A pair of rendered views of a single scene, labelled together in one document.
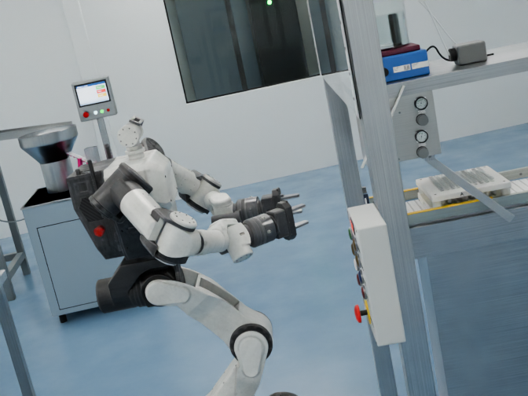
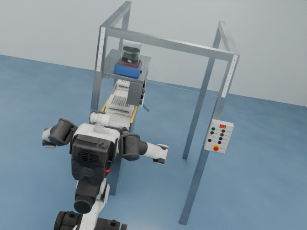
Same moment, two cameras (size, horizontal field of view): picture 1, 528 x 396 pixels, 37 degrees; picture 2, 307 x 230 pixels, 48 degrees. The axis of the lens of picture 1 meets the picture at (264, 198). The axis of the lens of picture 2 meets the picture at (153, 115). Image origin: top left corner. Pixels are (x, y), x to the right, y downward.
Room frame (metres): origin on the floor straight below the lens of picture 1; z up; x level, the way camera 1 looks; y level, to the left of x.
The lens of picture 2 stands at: (2.22, 2.17, 2.36)
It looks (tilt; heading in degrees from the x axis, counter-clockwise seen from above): 28 degrees down; 268
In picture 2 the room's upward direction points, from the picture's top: 12 degrees clockwise
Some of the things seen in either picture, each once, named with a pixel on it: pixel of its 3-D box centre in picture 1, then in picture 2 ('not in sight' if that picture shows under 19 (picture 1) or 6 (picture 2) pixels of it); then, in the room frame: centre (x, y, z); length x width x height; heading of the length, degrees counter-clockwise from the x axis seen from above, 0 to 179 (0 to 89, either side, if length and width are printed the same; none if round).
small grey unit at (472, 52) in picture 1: (466, 53); not in sight; (2.35, -0.68, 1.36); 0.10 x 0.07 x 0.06; 88
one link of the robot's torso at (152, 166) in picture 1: (128, 201); (93, 153); (2.45, 0.43, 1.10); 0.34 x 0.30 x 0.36; 177
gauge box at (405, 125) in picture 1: (396, 125); (136, 89); (2.29, -0.43, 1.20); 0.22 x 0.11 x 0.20; 88
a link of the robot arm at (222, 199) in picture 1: (221, 208); not in sight; (2.57, 0.15, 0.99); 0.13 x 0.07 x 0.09; 11
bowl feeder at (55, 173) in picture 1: (64, 158); not in sight; (4.84, 1.16, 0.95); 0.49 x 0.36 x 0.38; 93
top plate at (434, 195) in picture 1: (460, 183); (121, 102); (2.40, -0.63, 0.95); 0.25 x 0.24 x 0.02; 178
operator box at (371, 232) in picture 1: (375, 273); (218, 136); (1.57, -0.20, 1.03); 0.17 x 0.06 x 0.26; 178
